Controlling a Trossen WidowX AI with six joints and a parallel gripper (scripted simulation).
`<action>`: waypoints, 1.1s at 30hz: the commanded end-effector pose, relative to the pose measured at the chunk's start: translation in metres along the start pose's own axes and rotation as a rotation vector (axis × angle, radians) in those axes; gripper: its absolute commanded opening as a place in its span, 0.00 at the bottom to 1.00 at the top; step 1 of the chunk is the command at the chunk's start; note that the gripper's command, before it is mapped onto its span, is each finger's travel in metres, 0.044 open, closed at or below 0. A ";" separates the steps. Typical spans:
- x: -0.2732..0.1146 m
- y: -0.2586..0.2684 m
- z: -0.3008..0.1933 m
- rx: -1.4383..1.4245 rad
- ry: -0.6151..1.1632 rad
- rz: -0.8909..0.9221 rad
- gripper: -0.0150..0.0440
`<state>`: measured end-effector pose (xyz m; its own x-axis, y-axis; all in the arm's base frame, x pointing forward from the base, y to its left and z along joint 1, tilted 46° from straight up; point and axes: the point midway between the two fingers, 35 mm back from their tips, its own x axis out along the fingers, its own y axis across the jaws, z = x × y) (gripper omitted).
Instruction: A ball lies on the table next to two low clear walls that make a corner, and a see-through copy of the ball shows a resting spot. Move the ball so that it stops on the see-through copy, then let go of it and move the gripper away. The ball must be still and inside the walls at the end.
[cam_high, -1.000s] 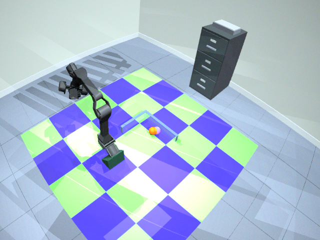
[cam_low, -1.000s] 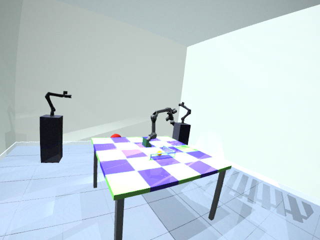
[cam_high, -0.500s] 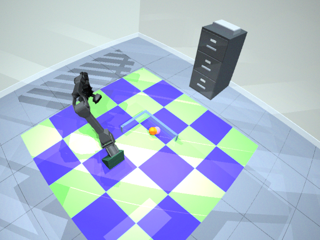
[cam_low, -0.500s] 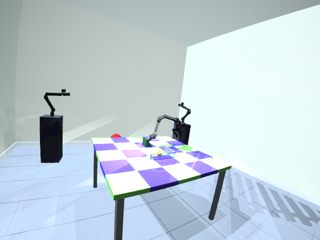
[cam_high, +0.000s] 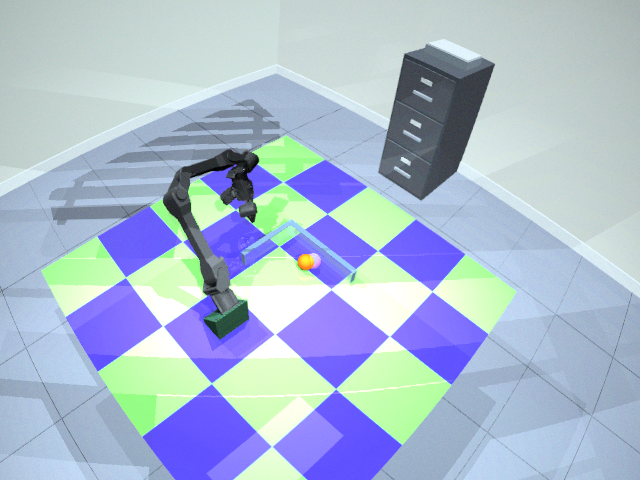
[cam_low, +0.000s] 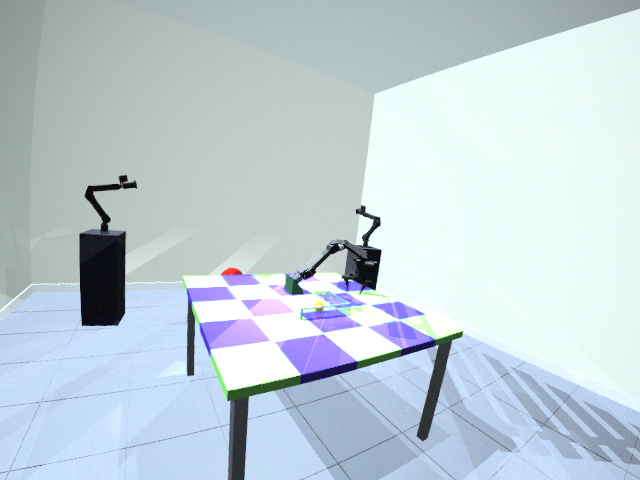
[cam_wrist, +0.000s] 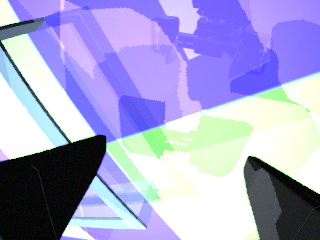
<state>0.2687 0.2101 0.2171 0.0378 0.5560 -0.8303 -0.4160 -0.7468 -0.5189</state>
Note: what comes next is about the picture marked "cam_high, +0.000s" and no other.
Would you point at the orange ball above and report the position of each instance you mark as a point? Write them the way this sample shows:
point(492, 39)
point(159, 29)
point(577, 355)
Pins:
point(304, 262)

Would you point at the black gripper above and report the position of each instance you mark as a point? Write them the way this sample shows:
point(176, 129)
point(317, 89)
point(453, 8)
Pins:
point(246, 194)

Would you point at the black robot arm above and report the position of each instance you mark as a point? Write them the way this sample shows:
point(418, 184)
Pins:
point(177, 201)

